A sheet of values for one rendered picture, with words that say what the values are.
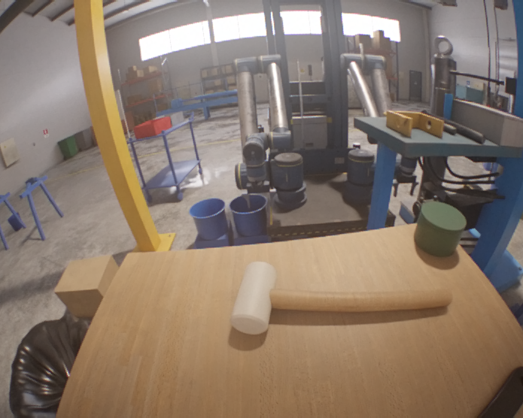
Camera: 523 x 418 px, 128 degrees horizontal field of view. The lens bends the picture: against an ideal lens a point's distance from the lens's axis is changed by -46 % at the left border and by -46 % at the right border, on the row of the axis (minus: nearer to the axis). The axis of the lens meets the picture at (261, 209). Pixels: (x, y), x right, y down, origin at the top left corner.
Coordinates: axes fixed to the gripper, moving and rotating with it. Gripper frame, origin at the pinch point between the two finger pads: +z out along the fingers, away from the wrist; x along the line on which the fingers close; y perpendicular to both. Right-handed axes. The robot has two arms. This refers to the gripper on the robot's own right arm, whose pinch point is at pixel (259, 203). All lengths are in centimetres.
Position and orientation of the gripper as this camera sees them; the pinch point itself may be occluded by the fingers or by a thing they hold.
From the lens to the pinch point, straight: 141.0
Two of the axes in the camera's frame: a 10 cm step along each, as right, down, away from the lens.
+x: -9.9, 0.8, 0.8
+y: 0.3, -5.2, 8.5
